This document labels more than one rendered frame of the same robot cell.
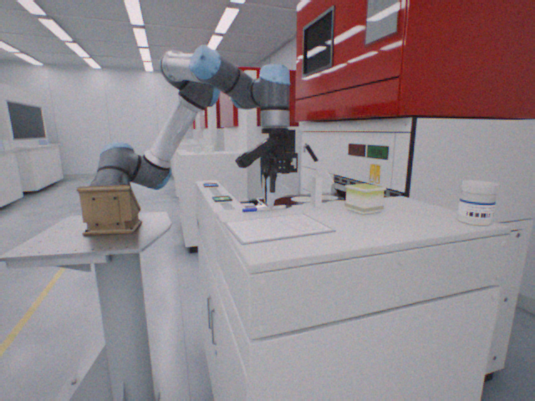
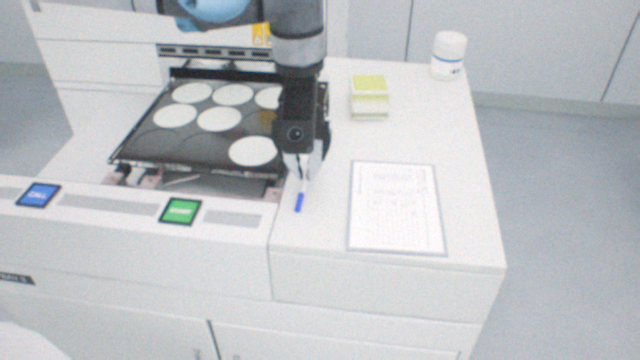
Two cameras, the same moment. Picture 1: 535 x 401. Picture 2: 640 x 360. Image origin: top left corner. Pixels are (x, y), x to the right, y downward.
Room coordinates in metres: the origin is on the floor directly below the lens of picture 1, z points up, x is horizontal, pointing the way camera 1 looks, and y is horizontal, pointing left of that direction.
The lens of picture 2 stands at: (0.51, 0.51, 1.47)
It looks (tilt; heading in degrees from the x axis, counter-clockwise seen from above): 40 degrees down; 297
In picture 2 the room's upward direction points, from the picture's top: straight up
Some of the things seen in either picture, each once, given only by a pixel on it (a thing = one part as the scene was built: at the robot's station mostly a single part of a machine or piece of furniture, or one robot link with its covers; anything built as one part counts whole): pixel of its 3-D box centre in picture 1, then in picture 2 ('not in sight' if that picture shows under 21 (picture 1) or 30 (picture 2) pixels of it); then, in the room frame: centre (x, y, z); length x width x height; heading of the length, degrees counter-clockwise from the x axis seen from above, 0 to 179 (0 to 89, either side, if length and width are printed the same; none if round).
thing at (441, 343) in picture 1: (295, 337); (260, 290); (1.00, -0.10, 0.41); 0.97 x 0.64 x 0.82; 19
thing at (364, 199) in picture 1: (364, 198); (368, 96); (0.78, -0.26, 1.00); 0.07 x 0.07 x 0.07; 28
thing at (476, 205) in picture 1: (476, 202); (447, 56); (0.68, -0.49, 1.01); 0.07 x 0.07 x 0.10
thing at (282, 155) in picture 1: (277, 151); (302, 93); (0.81, -0.02, 1.12); 0.09 x 0.08 x 0.12; 109
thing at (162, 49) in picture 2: (362, 185); (236, 53); (1.19, -0.38, 0.96); 0.44 x 0.01 x 0.02; 19
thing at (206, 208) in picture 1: (216, 210); (121, 234); (1.06, 0.19, 0.89); 0.55 x 0.09 x 0.14; 19
